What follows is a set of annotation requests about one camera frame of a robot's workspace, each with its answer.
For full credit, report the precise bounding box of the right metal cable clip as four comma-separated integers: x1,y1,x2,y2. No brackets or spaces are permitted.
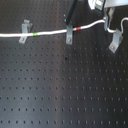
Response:
109,29,123,53

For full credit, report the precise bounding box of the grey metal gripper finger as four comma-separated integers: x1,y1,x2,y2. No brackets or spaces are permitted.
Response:
103,8,114,30

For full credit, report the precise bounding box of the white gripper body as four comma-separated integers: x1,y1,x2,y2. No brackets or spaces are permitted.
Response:
88,0,128,10

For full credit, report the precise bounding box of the middle metal cable clip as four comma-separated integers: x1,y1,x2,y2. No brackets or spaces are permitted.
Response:
66,24,73,45

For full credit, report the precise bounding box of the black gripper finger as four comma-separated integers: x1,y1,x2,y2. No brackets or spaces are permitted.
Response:
65,0,78,25

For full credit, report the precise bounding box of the metal cable clip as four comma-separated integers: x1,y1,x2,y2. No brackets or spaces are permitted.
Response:
66,24,73,45
109,29,123,53
19,20,33,44

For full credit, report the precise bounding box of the left metal cable clip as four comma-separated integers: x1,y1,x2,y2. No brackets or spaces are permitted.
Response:
19,20,33,44

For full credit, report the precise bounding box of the white cable with coloured marks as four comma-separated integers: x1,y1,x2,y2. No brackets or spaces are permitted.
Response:
0,17,128,38

